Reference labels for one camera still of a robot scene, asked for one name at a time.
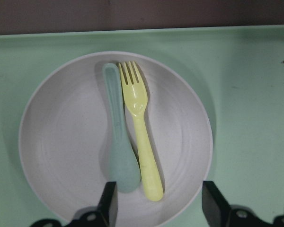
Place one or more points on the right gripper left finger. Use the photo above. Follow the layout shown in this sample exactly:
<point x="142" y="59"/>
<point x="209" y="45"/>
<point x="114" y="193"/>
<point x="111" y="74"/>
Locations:
<point x="108" y="205"/>

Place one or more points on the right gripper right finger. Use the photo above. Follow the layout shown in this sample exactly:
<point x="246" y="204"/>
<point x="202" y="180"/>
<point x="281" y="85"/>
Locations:
<point x="215" y="207"/>

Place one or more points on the white round plate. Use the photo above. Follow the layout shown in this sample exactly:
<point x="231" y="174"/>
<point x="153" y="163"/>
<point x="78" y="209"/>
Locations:
<point x="65" y="137"/>

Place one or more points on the yellow plastic fork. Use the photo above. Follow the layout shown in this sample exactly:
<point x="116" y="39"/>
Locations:
<point x="136" y="100"/>

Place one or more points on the pale green plastic spoon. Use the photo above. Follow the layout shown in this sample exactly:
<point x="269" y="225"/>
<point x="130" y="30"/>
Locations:
<point x="124" y="168"/>

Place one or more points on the light green tray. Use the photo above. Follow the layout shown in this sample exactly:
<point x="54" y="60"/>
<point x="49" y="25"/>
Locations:
<point x="238" y="73"/>

